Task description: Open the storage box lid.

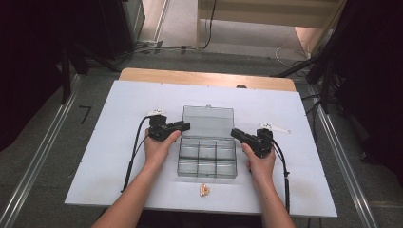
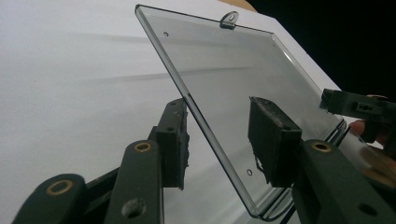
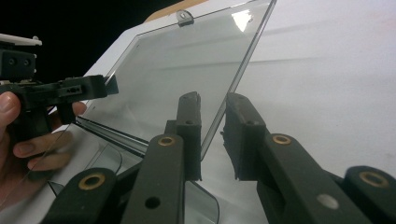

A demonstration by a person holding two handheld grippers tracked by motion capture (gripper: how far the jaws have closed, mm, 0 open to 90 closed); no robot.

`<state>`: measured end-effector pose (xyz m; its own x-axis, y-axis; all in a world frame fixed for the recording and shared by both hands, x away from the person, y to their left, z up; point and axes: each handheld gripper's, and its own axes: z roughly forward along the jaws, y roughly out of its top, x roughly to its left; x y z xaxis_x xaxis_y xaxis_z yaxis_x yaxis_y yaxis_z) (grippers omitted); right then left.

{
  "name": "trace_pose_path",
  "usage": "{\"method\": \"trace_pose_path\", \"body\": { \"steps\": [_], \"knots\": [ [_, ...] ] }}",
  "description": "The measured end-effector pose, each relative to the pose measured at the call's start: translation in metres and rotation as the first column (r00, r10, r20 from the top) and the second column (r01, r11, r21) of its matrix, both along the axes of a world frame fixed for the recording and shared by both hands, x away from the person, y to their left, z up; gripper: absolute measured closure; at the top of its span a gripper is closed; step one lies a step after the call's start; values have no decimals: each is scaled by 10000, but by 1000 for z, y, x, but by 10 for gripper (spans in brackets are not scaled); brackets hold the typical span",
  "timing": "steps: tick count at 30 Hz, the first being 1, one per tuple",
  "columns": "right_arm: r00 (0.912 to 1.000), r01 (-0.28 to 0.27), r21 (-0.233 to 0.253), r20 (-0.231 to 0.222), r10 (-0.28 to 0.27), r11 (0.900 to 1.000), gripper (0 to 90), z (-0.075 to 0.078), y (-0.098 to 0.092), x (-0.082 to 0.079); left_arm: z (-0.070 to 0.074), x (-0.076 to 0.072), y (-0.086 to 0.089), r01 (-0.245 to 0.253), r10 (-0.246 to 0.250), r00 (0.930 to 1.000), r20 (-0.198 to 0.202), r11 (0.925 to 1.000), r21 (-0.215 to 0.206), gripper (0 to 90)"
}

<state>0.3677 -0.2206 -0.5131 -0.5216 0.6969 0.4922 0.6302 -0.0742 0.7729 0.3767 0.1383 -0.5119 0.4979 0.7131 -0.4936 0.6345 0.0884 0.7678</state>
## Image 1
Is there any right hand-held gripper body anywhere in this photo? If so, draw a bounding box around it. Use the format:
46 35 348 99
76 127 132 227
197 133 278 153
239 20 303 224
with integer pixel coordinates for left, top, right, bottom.
246 123 291 160

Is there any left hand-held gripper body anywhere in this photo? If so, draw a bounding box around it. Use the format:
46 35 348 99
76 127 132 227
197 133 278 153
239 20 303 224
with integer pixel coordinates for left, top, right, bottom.
145 108 176 143

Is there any clear plastic compartment box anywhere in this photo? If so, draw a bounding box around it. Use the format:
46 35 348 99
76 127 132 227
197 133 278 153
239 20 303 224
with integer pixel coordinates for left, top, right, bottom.
176 104 238 179

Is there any person's right hand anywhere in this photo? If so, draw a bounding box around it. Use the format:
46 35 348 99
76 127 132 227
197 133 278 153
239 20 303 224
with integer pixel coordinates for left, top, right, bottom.
240 142 277 184

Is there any person's left hand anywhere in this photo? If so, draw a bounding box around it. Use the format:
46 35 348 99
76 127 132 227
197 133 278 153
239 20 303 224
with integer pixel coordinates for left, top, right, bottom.
144 127 182 170

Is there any white board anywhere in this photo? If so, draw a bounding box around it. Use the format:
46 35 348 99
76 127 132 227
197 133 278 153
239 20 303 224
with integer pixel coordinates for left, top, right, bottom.
65 80 337 219

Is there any wooden table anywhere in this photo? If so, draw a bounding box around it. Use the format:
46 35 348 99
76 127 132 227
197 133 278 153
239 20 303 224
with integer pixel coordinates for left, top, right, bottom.
118 66 297 93

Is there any black metal stand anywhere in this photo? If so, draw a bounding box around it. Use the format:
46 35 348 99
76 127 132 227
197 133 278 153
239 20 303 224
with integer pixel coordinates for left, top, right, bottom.
271 51 338 115
59 42 122 105

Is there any grey cabinet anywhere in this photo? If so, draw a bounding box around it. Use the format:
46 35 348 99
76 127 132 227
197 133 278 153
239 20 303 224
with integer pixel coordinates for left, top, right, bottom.
122 0 146 44

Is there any black curtain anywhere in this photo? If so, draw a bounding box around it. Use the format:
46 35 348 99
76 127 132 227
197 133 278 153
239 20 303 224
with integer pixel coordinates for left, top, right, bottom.
0 0 136 153
312 0 403 188

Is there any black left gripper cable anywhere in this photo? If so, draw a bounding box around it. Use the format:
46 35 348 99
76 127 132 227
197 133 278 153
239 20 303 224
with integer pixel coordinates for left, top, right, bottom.
120 115 155 194

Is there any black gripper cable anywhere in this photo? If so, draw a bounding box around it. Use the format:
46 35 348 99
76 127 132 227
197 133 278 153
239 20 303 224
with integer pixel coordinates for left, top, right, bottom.
120 115 155 194
269 137 291 214

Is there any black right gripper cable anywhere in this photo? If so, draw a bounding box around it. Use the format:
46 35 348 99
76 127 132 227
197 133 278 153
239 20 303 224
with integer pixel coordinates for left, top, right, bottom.
269 137 291 214

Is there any black floor cable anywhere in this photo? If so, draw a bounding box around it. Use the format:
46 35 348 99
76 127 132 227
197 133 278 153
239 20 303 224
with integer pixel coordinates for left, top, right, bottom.
131 40 198 55

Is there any white floor cable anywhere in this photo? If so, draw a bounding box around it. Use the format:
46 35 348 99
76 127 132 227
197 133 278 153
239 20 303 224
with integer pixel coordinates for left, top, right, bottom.
274 43 311 69

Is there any metal floor rail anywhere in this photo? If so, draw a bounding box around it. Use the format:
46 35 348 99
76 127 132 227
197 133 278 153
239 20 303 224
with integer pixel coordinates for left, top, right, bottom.
307 85 380 228
0 74 84 228

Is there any black hanging cable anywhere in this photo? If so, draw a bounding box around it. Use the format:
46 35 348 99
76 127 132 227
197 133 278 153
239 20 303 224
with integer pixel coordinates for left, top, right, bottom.
201 0 219 50

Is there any light wooden shelf frame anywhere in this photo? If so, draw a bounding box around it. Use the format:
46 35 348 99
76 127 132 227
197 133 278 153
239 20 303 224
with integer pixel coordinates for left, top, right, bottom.
195 0 347 50

